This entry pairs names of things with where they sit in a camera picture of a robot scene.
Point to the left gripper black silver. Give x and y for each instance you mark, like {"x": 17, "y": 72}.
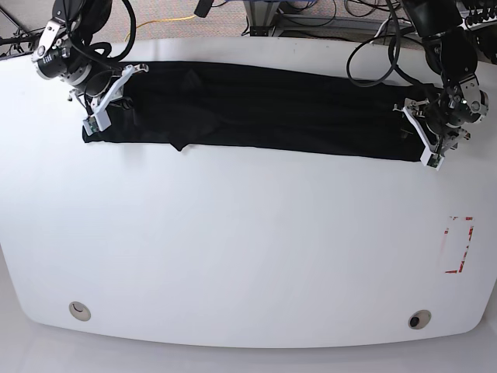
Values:
{"x": 458, "y": 104}

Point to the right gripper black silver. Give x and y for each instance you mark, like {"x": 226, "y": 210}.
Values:
{"x": 89, "y": 70}

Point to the black T-shirt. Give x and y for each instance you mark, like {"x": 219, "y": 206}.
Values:
{"x": 184, "y": 103}

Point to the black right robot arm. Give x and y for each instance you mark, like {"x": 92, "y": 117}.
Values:
{"x": 86, "y": 18}

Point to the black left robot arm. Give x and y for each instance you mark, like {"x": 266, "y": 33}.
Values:
{"x": 449, "y": 52}

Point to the white power strip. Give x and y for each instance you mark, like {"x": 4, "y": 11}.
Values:
{"x": 476, "y": 21}

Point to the red tape rectangle marking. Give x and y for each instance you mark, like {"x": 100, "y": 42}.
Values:
{"x": 456, "y": 242}

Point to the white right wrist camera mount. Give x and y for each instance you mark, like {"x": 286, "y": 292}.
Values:
{"x": 108, "y": 101}

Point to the grey aluminium frame stand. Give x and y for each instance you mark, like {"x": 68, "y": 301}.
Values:
{"x": 260, "y": 16}

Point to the right table cable grommet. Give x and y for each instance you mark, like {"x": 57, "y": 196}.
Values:
{"x": 419, "y": 319}

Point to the table cable grommet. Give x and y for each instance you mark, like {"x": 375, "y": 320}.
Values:
{"x": 79, "y": 311}
{"x": 419, "y": 319}

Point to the left table cable grommet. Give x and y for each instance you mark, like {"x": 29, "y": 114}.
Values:
{"x": 79, "y": 311}

